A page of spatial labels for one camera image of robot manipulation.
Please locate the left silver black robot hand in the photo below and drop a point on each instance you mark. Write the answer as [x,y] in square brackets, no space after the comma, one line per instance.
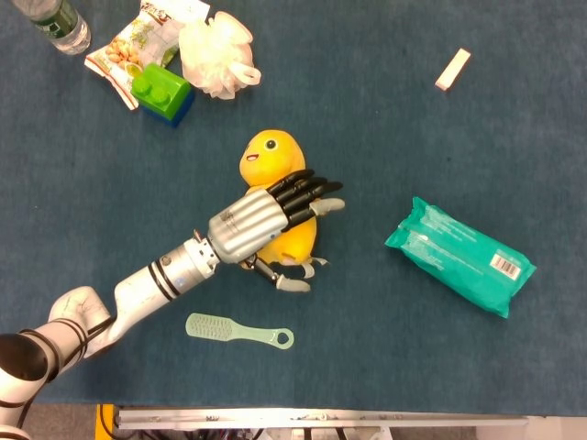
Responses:
[247,222]

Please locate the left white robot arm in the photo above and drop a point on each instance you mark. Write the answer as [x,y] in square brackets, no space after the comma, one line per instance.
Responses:
[137,286]

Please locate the yellow plush duck toy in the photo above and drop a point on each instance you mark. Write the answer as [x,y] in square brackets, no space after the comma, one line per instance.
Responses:
[277,158]

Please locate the blue toy building block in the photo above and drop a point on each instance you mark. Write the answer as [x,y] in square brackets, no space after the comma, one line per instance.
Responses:
[176,113]

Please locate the green toy building block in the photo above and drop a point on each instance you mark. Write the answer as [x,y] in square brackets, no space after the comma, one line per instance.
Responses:
[158,89]

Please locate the light green brush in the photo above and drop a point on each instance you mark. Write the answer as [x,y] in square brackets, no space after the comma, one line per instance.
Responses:
[229,330]

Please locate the white mesh bath sponge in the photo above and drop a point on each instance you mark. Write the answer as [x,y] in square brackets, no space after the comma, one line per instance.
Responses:
[215,55]

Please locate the blue felt table cloth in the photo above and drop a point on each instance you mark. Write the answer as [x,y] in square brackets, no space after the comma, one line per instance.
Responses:
[413,160]

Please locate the peanut snack bag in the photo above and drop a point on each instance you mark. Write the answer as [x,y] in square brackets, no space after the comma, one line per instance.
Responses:
[133,50]

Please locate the green wet wipes pack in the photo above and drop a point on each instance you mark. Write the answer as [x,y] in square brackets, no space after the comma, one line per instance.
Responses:
[458,259]

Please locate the small white eraser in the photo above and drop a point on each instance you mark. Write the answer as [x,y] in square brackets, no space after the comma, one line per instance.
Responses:
[453,69]

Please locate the clear plastic water bottle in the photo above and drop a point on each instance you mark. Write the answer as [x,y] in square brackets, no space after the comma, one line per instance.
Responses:
[57,23]

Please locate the aluminium frame rail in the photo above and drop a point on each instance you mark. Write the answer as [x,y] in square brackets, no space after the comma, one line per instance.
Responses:
[321,419]

